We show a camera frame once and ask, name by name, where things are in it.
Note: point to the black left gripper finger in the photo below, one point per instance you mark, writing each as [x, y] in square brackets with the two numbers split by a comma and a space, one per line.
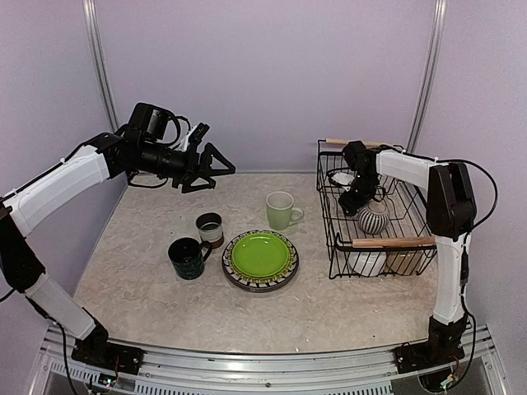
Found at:
[198, 183]
[211, 154]

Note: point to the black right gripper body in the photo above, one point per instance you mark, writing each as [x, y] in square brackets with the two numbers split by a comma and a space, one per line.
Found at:
[366, 191]

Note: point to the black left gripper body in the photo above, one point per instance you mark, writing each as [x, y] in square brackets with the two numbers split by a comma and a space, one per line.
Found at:
[187, 169]

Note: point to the striped black white cup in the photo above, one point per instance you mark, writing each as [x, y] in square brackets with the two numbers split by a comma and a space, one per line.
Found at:
[373, 217]

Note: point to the brown white small bowl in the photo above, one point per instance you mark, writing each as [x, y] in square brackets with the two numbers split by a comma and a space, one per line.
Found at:
[210, 229]

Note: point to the dark green mug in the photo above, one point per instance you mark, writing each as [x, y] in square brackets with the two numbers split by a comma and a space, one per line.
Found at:
[188, 257]

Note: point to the light green cup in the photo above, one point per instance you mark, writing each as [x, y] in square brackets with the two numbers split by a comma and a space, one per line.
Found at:
[281, 210]

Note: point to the lime green plate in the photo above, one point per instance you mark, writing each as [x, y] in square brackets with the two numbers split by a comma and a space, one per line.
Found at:
[259, 255]

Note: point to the yellow green woven plate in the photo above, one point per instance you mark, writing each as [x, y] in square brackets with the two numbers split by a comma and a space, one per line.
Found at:
[259, 280]

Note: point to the white plate dark stripes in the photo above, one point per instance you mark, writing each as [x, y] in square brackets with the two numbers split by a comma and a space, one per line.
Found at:
[260, 261]

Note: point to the grey reindeer plate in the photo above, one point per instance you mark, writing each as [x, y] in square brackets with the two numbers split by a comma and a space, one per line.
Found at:
[265, 287]

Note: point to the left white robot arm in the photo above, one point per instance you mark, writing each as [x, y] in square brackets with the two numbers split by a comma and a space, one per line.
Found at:
[92, 163]

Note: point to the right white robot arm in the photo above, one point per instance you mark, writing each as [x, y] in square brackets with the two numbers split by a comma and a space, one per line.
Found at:
[451, 217]

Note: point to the beige cup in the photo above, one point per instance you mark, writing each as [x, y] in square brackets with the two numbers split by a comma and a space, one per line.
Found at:
[404, 263]

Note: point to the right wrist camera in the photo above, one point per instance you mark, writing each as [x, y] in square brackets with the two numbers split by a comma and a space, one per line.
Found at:
[356, 158]

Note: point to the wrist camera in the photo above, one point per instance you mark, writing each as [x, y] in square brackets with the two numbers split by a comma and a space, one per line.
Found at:
[148, 124]
[356, 158]

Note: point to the black wire dish rack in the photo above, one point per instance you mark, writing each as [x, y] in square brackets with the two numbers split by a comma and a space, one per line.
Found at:
[406, 205]

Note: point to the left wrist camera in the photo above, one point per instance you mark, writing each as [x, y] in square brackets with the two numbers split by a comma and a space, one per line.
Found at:
[148, 124]

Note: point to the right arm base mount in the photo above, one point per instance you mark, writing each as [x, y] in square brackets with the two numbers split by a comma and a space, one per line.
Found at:
[419, 356]

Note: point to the aluminium front rail frame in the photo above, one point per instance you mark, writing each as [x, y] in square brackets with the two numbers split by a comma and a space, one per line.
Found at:
[165, 370]

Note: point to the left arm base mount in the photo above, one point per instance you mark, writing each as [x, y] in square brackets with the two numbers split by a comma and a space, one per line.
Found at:
[111, 356]

